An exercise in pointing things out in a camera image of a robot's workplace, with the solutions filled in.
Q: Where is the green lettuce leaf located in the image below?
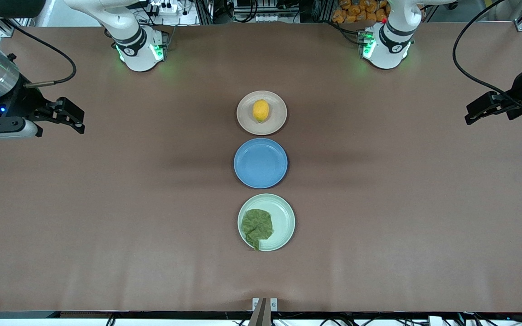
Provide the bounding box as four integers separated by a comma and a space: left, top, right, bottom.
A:
241, 209, 274, 251

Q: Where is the bag of orange items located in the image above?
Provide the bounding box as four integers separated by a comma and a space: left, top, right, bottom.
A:
332, 0, 389, 24

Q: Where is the black base cable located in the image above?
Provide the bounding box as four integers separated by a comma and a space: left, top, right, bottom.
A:
331, 20, 367, 47

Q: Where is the small metal bracket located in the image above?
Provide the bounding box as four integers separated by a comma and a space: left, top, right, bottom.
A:
252, 297, 278, 312

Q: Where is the grey camera pole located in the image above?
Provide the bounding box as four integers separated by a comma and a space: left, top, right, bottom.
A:
248, 297, 272, 326

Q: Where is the white power strip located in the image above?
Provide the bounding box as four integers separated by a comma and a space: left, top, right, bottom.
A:
150, 1, 181, 15

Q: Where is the pale green round plate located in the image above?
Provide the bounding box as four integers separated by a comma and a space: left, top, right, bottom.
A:
237, 193, 296, 252

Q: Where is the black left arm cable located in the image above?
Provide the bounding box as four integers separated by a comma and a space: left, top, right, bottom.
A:
452, 0, 522, 112

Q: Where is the beige round plate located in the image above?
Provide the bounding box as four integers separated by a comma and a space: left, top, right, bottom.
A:
237, 91, 288, 136

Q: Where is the blue round plate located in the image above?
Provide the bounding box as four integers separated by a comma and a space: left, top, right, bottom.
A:
234, 138, 288, 189

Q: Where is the yellow lemon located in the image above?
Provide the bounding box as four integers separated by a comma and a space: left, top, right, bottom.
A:
252, 100, 270, 123

